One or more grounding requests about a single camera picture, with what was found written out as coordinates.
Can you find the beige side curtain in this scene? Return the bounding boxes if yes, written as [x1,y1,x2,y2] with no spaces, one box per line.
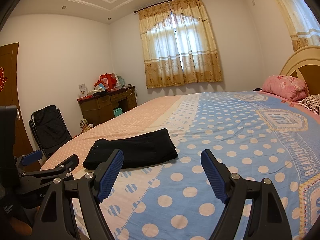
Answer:
[275,0,319,51]

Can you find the left hand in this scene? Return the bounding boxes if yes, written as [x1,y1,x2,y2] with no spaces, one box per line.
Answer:
[9,205,40,237]

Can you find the striped pillow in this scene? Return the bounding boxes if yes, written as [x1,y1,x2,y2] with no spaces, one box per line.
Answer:
[298,94,320,115]

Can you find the teal box under desk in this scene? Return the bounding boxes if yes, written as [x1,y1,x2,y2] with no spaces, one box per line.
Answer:
[113,107,123,117]

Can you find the cream wooden headboard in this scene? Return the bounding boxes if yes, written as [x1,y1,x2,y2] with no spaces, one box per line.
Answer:
[280,46,320,95]

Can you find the brown wooden desk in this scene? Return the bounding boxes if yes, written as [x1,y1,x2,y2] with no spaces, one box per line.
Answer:
[78,86,137,126]

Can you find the black pants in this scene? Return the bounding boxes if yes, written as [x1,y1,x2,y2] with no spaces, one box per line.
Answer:
[82,128,178,170]

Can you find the polka dot bed cover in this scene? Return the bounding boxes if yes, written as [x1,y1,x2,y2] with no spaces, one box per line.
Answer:
[40,90,320,240]

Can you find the white card on desk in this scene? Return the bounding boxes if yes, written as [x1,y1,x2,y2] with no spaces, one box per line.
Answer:
[79,83,88,98]

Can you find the pink pillow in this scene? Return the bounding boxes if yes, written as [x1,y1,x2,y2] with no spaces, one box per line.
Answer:
[262,75,309,102]

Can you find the red gift bag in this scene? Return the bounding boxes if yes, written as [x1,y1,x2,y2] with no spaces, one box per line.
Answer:
[99,73,117,91]

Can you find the beige window curtain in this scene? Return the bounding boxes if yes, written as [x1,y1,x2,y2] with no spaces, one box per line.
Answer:
[138,0,223,88]

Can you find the brown wooden door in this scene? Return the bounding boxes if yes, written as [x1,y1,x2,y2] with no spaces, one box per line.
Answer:
[0,43,33,157]

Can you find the black curtain rod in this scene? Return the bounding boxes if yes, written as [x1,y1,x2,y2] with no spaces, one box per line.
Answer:
[133,0,203,14]

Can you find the black folding chair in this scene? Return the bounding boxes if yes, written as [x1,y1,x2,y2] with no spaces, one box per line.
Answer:
[29,105,72,159]

